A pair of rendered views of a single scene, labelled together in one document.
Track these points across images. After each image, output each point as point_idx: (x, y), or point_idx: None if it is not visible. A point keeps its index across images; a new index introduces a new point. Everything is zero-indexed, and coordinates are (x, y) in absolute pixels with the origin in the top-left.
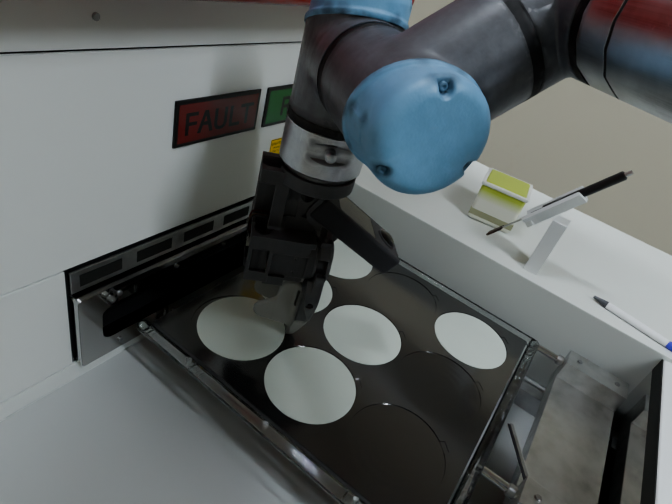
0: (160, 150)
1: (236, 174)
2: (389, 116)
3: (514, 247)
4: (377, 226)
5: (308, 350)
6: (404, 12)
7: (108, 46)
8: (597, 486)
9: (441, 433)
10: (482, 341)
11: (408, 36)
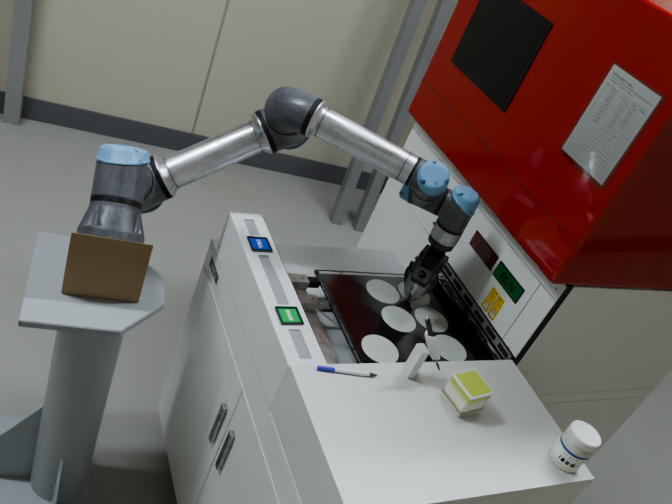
0: (467, 240)
1: (477, 282)
2: None
3: (427, 384)
4: (428, 273)
5: (396, 299)
6: (454, 193)
7: None
8: None
9: (346, 302)
10: (376, 351)
11: None
